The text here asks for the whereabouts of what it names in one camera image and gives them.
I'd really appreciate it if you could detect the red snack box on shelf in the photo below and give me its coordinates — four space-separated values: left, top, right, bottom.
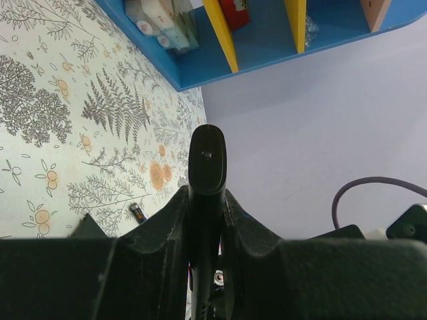
220 0 250 31

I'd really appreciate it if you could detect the floral tablecloth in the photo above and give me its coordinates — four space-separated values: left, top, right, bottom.
1 1 206 240

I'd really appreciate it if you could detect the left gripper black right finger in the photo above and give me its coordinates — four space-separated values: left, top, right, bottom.
222 192 426 319

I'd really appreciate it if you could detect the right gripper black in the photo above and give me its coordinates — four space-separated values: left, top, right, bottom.
312 225 365 239

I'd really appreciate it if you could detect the blue wooden shelf unit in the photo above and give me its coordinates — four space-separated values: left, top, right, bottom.
98 1 426 91

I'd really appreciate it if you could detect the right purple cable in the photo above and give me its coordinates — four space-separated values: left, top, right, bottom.
332 177 427 230

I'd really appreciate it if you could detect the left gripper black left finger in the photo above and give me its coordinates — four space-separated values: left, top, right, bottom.
1 187 188 319

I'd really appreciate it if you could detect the AAA battery black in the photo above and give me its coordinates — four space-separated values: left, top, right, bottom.
129 203 147 224

